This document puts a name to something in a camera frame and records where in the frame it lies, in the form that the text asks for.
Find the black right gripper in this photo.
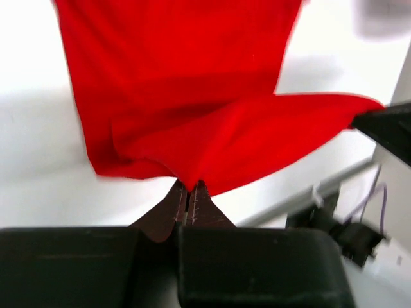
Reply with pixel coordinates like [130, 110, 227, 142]
[351, 101, 410, 166]

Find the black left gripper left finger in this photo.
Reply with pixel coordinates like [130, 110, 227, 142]
[1, 182, 188, 307]

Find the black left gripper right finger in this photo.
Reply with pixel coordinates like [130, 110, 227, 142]
[177, 182, 355, 307]

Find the red t shirt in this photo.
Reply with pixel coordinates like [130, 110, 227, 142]
[55, 1, 382, 195]

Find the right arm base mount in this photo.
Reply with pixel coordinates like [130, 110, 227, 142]
[286, 192, 387, 268]

